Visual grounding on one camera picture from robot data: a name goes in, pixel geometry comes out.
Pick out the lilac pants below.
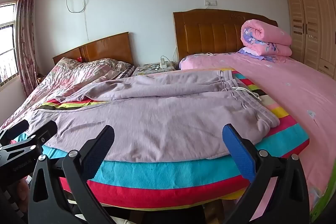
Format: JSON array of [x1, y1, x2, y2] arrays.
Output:
[[28, 70, 281, 163]]

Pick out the wooden ribbed headboard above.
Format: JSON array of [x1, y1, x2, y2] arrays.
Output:
[[173, 9, 279, 63]]

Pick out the wooden plain headboard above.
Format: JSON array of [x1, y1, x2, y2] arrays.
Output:
[[52, 31, 134, 65]]

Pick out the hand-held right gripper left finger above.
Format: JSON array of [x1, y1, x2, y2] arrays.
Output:
[[28, 125, 116, 224]]

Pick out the pink floral quilt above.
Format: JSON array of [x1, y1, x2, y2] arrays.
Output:
[[0, 57, 134, 130]]

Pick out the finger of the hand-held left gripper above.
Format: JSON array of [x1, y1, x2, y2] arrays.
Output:
[[9, 120, 58, 156], [0, 120, 29, 146]]

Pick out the thin white wall cord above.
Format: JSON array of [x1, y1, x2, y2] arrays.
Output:
[[84, 0, 90, 41]]

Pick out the rolled pink quilt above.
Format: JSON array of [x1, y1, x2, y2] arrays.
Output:
[[241, 19, 293, 57]]

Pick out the green cloth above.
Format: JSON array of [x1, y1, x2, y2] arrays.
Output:
[[310, 182, 336, 214]]

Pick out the light wooden wardrobe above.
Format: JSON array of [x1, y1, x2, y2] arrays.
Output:
[[284, 0, 336, 77]]

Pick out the nightstand with floral cover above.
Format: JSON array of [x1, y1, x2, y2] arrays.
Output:
[[131, 63, 179, 77]]

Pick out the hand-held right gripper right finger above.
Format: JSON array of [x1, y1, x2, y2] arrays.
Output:
[[222, 123, 310, 224]]

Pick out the purple floral pillow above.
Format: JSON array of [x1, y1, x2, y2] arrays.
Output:
[[236, 48, 279, 62]]

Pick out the striped colourful blanket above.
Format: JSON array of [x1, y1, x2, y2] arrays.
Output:
[[10, 70, 310, 207]]

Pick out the pink floral curtain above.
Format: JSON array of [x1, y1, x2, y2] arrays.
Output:
[[16, 0, 40, 98]]

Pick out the pink bed sheet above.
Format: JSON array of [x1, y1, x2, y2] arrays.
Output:
[[179, 52, 336, 211]]

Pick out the barred window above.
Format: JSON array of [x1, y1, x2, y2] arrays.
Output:
[[0, 2, 20, 86]]

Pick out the plaid pillow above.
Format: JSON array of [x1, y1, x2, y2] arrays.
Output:
[[115, 66, 135, 80]]

